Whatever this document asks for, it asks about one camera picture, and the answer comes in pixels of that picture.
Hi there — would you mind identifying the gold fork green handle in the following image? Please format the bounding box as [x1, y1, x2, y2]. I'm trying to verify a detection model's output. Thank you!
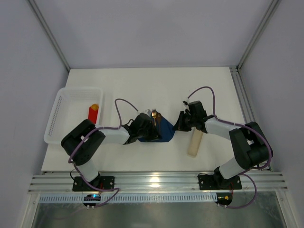
[151, 109, 157, 126]

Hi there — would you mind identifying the brown wooden spoon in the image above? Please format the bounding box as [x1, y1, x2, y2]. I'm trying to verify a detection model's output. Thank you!
[156, 112, 162, 132]

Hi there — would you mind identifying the blue paper napkin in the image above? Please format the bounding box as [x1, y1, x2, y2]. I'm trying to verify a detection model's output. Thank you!
[138, 117, 175, 143]

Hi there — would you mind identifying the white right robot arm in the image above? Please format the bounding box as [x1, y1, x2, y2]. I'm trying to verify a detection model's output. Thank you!
[173, 101, 273, 190]

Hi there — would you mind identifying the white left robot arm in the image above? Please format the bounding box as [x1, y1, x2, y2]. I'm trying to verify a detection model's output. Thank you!
[61, 113, 162, 191]

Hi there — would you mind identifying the beige cutlery tray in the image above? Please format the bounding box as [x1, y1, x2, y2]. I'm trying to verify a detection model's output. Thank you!
[187, 128, 204, 158]

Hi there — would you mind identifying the red bottle orange cap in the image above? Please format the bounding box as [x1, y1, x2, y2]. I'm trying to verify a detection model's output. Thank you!
[88, 104, 99, 124]

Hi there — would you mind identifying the white plastic basket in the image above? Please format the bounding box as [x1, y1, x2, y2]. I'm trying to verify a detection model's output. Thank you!
[44, 86, 103, 144]

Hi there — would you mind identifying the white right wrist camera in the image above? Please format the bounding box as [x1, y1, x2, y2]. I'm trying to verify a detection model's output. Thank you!
[182, 98, 190, 110]

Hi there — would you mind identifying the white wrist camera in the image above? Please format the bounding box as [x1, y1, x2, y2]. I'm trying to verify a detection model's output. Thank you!
[142, 109, 152, 116]
[182, 98, 190, 110]

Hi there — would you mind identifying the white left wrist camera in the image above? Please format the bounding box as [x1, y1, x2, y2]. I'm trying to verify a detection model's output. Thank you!
[142, 109, 152, 116]

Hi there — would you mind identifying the aluminium side rail right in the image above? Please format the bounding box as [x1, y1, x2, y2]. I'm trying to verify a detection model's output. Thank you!
[229, 66, 273, 171]

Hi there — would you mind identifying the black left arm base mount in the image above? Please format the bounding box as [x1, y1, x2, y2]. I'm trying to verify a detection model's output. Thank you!
[72, 176, 115, 192]

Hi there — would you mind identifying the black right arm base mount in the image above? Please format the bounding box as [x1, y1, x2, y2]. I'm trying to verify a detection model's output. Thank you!
[197, 173, 242, 190]

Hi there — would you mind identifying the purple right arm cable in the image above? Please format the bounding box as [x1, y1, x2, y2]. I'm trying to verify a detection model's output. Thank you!
[186, 86, 273, 209]

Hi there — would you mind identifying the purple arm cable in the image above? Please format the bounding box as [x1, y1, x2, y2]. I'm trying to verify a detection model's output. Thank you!
[186, 86, 273, 209]
[67, 98, 141, 209]

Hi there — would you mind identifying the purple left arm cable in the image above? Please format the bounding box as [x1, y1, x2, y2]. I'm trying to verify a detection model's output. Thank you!
[67, 98, 141, 209]

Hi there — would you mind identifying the aluminium table edge rail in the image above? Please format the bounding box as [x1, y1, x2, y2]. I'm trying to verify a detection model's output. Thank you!
[28, 171, 288, 194]

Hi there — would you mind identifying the white slotted cable duct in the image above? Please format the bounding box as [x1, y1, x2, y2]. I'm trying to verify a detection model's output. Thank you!
[38, 192, 218, 203]

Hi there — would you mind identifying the aluminium frame post right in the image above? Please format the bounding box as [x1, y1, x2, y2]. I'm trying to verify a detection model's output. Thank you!
[236, 0, 281, 71]

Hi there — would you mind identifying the aluminium frame post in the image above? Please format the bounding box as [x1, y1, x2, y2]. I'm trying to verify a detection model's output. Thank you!
[236, 0, 281, 71]
[26, 0, 71, 73]

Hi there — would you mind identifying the aluminium frame post left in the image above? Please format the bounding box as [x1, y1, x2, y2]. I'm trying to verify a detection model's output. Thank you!
[26, 0, 71, 73]

